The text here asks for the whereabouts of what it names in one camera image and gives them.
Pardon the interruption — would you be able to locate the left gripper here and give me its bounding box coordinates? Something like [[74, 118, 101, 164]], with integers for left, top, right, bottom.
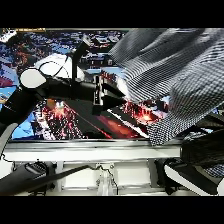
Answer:
[[92, 74, 127, 116]]

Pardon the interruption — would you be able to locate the black cable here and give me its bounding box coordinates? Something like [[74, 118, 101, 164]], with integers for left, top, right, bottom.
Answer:
[[88, 163, 120, 188]]

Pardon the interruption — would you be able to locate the black and white checked shirt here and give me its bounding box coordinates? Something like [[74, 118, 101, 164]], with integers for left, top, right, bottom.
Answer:
[[108, 27, 224, 147]]

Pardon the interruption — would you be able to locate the silver frame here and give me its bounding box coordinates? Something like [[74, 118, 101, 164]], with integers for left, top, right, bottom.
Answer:
[[0, 138, 224, 197]]

